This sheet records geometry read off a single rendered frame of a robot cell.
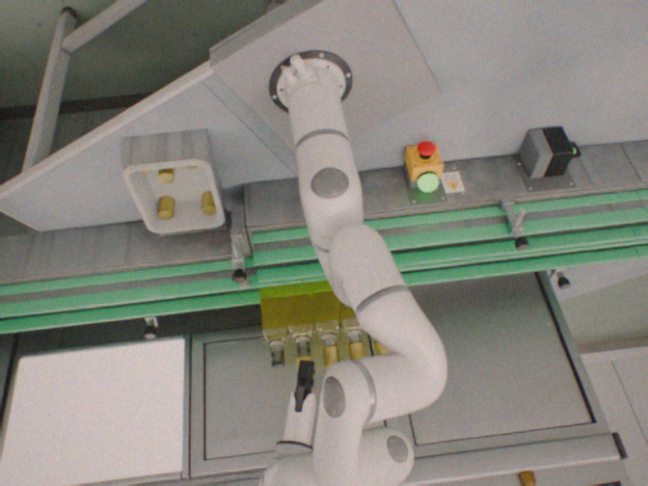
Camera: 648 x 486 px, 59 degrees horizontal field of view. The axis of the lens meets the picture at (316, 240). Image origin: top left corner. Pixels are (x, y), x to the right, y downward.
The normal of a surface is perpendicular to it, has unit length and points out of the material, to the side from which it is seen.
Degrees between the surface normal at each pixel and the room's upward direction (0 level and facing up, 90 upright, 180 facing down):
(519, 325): 90
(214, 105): 0
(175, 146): 90
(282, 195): 90
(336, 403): 71
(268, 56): 3
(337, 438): 64
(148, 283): 90
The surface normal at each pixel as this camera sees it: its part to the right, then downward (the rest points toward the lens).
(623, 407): -0.04, -0.56
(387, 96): 0.13, 0.84
